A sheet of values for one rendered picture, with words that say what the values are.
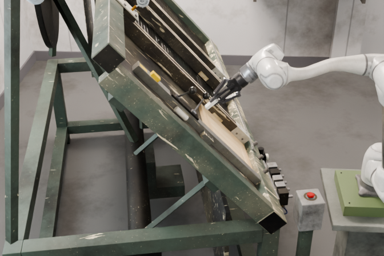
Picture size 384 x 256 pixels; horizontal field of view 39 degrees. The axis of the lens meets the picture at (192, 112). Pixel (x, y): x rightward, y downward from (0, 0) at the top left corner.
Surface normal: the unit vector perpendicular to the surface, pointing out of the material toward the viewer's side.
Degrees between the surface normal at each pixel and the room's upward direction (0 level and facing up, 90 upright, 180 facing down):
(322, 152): 0
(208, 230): 0
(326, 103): 0
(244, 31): 90
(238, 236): 90
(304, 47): 90
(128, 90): 90
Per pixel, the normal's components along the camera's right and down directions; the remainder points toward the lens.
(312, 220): 0.12, 0.51
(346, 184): -0.01, -0.86
